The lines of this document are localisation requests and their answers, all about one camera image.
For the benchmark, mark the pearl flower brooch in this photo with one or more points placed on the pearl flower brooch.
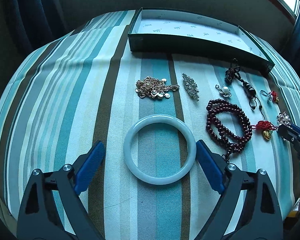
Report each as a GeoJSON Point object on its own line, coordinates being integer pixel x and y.
{"type": "Point", "coordinates": [224, 91]}

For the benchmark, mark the dark green jewelry box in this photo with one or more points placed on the dark green jewelry box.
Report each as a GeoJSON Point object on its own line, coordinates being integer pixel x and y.
{"type": "Point", "coordinates": [162, 30]}

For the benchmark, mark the blue curtain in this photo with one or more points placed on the blue curtain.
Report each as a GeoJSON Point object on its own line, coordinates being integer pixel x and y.
{"type": "Point", "coordinates": [34, 23]}

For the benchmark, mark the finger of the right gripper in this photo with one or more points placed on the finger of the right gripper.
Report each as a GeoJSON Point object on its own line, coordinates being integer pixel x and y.
{"type": "Point", "coordinates": [290, 133]}

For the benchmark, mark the black cord bead pendant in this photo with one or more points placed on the black cord bead pendant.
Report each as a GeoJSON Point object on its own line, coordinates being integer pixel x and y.
{"type": "Point", "coordinates": [233, 72]}

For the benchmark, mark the pearl cluster brooch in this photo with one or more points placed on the pearl cluster brooch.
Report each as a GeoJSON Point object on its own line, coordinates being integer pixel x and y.
{"type": "Point", "coordinates": [283, 119]}

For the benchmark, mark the striped teal tablecloth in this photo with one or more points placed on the striped teal tablecloth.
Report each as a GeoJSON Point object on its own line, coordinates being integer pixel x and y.
{"type": "Point", "coordinates": [81, 88]}

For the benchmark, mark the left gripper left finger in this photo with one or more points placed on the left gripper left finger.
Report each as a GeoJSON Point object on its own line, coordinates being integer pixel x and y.
{"type": "Point", "coordinates": [38, 217]}

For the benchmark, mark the red knot gold charm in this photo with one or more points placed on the red knot gold charm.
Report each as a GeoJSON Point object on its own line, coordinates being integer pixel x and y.
{"type": "Point", "coordinates": [273, 97]}

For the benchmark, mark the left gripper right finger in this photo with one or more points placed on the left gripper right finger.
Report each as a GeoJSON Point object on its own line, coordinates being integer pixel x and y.
{"type": "Point", "coordinates": [247, 207]}

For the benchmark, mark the silver rhinestone hair clip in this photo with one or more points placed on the silver rhinestone hair clip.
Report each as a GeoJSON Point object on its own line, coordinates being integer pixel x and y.
{"type": "Point", "coordinates": [191, 87]}

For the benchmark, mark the pale jade bangle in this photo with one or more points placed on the pale jade bangle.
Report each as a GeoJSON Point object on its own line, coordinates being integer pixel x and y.
{"type": "Point", "coordinates": [159, 149]}

